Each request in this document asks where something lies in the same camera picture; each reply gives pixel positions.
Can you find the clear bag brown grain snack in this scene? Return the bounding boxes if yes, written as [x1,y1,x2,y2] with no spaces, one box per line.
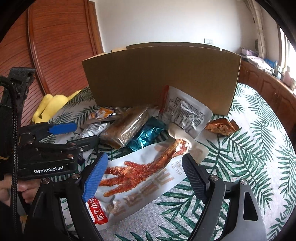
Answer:
[99,105,156,149]

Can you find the chicken feet snack packet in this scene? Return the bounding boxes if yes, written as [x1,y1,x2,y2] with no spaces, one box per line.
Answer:
[86,123,209,230]

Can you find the silver snack bag red top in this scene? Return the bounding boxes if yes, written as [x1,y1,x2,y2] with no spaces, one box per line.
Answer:
[159,86,213,138]

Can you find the person's left hand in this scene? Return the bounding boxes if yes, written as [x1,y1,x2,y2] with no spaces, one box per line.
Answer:
[0,174,41,206]

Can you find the small silver snack packet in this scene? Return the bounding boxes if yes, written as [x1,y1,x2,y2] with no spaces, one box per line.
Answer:
[77,123,110,139]

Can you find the yellow plush toy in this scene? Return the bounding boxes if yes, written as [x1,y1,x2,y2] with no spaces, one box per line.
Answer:
[32,90,81,123]

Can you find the orange white snack packet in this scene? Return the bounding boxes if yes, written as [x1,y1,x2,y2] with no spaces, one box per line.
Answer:
[86,107,122,124]

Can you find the teal foil snack wrapper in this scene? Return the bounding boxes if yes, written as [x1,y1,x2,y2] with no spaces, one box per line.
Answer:
[127,117,166,152]

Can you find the brown crumpled snack wrapper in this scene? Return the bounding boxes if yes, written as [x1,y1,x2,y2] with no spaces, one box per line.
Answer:
[204,118,239,136]

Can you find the brown cardboard box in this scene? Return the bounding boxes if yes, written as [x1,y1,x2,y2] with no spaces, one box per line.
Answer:
[82,45,241,115]

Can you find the wooden louvered wardrobe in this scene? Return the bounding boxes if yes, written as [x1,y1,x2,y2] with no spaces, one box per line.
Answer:
[1,0,103,126]

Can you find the wooden sideboard cabinet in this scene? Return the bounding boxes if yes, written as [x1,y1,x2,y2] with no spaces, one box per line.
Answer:
[238,60,295,146]

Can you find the stack of papers on cabinet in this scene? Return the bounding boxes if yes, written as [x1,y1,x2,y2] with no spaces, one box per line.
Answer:
[240,47,274,74]

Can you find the beige curtain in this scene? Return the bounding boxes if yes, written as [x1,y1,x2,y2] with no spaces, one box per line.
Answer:
[247,0,267,59]

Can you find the black braided cable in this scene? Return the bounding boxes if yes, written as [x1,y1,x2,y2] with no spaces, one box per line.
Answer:
[0,75,19,235]

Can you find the white wall switch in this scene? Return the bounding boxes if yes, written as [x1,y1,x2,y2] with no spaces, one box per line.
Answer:
[204,39,213,45]

